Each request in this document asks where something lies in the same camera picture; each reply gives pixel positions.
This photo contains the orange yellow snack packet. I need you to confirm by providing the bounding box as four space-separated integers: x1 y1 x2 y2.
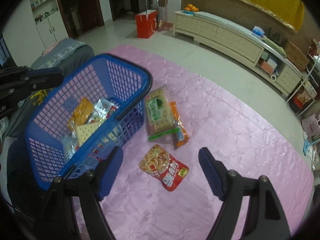
67 98 94 132

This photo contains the green cracker packet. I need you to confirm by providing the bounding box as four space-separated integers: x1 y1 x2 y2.
144 86 178 141

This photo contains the orange biscuit packet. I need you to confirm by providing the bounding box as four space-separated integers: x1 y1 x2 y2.
170 101 189 149

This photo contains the blue plastic basket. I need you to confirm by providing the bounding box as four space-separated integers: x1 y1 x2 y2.
25 54 152 190

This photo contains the red white snack packet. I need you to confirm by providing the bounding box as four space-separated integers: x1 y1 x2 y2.
86 98 118 124

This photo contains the red noodle snack pouch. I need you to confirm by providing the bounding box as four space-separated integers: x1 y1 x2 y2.
139 144 189 192

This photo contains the pink tablecloth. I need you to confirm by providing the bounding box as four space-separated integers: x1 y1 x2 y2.
101 44 313 239

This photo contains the pink gift bag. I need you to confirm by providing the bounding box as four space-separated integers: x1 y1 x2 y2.
302 114 320 137

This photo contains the red paper bag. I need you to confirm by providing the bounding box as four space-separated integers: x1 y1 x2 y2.
135 10 157 38

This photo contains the white metal shelf rack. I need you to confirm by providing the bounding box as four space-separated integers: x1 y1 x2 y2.
286 54 319 118

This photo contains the pile of oranges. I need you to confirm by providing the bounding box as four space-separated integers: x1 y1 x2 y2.
183 3 199 12

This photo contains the cardboard box on cabinet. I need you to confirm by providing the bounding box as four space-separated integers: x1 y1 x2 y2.
284 40 310 73

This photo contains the cream TV cabinet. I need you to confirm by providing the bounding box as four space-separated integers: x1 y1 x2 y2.
173 11 303 97

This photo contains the blue tissue pack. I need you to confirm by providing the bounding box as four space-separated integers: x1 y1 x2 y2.
252 26 265 37

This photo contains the white wall cupboard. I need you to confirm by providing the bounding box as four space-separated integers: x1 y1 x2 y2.
29 0 68 48

